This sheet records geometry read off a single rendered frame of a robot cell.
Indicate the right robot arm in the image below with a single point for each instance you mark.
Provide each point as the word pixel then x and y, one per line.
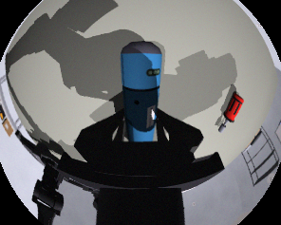
pixel 95 202

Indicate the dark blue electric nut driver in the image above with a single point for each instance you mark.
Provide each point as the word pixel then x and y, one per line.
pixel 141 68

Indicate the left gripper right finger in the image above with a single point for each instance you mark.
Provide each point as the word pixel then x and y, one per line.
pixel 178 130

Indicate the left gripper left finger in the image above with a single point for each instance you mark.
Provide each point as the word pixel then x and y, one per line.
pixel 105 128

